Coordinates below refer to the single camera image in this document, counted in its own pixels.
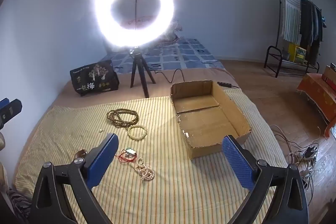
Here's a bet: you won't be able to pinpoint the hanging striped cloth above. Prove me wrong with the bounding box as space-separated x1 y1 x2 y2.
279 0 302 42

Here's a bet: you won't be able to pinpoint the dark striped cloth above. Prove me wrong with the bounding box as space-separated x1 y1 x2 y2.
7 187 32 224

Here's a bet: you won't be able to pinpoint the tan bed sheet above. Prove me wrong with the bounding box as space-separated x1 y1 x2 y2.
50 67 240 110

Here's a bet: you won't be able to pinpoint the cardboard box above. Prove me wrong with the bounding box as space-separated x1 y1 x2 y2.
169 80 252 160

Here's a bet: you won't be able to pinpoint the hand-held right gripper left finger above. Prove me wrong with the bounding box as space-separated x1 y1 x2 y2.
31 133 119 224

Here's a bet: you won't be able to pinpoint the black tripod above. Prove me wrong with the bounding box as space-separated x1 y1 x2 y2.
128 47 157 98

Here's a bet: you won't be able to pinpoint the cream bead necklace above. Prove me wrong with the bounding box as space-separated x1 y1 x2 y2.
134 158 155 183

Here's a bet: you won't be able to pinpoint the pale bead bracelet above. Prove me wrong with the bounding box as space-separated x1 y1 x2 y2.
127 125 148 140

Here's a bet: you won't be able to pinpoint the black printed bag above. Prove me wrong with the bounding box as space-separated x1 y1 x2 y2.
70 59 120 97

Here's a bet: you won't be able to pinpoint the white power strip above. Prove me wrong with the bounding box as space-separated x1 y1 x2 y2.
289 143 320 162

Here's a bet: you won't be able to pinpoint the red cord green pendant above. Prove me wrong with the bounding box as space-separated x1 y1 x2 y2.
115 147 138 163

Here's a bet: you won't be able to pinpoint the yellow box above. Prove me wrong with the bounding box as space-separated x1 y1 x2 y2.
288 43 308 64

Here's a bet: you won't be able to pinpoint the black clothes rack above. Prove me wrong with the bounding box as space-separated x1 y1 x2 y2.
265 0 324 79

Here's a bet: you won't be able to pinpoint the brown box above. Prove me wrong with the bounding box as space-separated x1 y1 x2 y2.
322 63 336 86

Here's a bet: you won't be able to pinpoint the black power cable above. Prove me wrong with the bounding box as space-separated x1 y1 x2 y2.
154 68 219 84

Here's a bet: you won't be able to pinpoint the brown bead necklace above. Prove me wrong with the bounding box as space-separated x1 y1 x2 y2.
106 108 139 129

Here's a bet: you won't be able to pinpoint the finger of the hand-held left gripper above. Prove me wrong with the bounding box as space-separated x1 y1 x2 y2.
0 98 23 130

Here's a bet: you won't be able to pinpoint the white ring light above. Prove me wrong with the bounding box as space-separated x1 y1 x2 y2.
93 0 175 49

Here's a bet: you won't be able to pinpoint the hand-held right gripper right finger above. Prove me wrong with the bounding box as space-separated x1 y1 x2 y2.
222 135 309 224

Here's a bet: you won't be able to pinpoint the yellow striped cloth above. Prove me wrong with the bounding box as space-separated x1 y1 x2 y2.
14 89 289 224

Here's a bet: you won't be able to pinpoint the hanging dark clothes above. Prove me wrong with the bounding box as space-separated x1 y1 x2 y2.
299 0 324 65

